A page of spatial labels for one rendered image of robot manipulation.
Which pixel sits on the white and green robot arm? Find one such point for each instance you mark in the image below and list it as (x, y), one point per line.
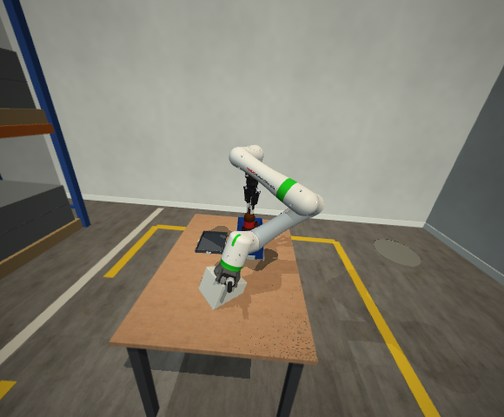
(301, 202)

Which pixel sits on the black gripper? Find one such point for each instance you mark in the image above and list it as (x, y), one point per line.
(251, 193)

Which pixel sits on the brown bottle with red label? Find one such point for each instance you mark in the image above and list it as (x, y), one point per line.
(249, 221)

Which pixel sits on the white flat bar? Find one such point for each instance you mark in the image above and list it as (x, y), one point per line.
(249, 257)

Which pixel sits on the blue plastic crate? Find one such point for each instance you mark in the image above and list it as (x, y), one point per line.
(258, 254)

